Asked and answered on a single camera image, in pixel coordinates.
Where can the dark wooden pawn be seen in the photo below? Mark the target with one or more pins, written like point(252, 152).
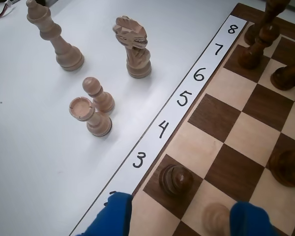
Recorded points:
point(177, 180)
point(285, 77)
point(253, 57)

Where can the white number label strip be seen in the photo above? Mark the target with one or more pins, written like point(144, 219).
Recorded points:
point(152, 145)

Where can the wooden chessboard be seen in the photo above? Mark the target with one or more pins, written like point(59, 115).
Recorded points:
point(236, 159)

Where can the dark wooden rook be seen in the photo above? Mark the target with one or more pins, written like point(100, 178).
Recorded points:
point(276, 11)

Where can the light wooden knight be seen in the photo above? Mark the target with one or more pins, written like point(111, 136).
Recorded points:
point(137, 61)

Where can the light wooden king piece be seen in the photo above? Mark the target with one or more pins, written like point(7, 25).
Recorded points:
point(64, 54)

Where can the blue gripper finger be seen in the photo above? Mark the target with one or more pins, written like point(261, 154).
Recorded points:
point(250, 221)
point(115, 216)

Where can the light wooden pawn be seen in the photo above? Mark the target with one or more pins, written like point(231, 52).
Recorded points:
point(216, 216)
point(102, 98)

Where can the dark pawn at 5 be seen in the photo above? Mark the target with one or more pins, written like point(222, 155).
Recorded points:
point(288, 169)

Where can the light wooden rook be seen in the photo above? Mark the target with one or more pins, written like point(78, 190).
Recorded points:
point(97, 123)

